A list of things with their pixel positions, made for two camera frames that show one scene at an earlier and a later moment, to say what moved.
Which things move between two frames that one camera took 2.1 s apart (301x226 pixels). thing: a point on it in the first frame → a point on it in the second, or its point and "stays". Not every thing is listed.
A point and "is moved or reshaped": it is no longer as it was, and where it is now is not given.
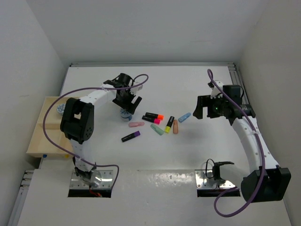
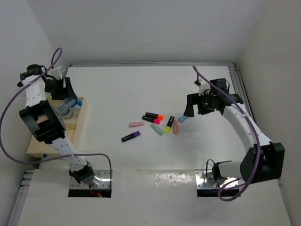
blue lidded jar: (60, 108) stays
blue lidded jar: (125, 116) is moved or reshaped
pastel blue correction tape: (182, 118) stays
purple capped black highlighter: (131, 136) stays
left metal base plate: (106, 181) stays
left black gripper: (126, 106) → (63, 92)
